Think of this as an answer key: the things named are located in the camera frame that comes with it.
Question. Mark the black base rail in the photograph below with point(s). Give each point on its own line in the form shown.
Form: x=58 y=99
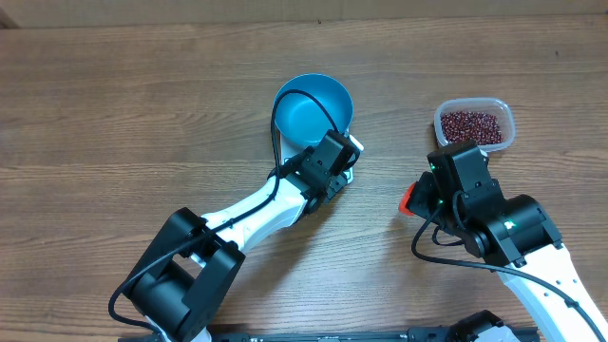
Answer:
x=481 y=326

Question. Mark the white digital kitchen scale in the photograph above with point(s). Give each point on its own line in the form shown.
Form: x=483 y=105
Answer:
x=289 y=149

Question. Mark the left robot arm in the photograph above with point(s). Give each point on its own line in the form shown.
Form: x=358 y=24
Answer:
x=181 y=279

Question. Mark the clear plastic food container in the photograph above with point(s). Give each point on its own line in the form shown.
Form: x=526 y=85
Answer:
x=492 y=106

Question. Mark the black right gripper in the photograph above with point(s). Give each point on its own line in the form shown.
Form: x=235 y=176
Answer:
x=424 y=204

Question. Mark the red measuring scoop blue handle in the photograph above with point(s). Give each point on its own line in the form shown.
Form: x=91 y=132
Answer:
x=403 y=205

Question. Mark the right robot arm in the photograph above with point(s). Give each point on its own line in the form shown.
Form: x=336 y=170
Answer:
x=514 y=238

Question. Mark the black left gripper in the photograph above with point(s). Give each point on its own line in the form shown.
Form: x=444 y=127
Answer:
x=339 y=184

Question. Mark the red beans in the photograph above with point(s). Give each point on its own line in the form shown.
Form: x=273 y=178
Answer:
x=462 y=126

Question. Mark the blue plastic bowl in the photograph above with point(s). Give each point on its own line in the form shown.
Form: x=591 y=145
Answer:
x=301 y=120

